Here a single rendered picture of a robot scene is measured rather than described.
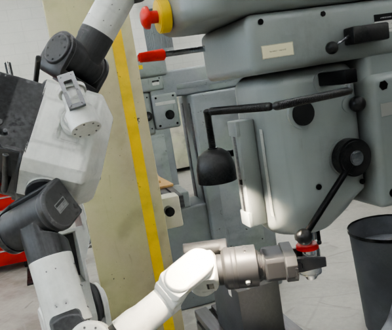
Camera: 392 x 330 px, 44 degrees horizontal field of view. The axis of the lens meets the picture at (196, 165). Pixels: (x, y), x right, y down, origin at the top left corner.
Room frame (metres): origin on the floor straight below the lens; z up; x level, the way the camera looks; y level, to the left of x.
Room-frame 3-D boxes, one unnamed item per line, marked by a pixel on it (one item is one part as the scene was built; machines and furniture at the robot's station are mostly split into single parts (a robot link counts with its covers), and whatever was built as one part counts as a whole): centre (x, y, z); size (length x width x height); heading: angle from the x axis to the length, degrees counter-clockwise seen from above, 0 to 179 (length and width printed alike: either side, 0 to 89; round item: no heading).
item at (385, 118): (1.03, -0.39, 1.47); 0.24 x 0.19 x 0.26; 17
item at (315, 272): (0.97, -0.20, 1.23); 0.05 x 0.05 x 0.06
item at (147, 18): (0.90, 0.04, 1.76); 0.04 x 0.03 x 0.04; 17
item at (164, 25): (0.91, 0.02, 1.76); 0.06 x 0.02 x 0.06; 17
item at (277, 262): (0.98, -0.11, 1.23); 0.13 x 0.12 x 0.10; 177
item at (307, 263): (0.94, -0.20, 1.24); 0.06 x 0.02 x 0.03; 87
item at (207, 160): (0.87, -0.03, 1.48); 0.07 x 0.07 x 0.06
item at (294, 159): (0.97, -0.21, 1.47); 0.21 x 0.19 x 0.32; 17
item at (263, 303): (1.31, -0.08, 1.00); 0.22 x 0.12 x 0.20; 17
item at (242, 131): (0.94, -0.10, 1.45); 0.04 x 0.04 x 0.21; 17
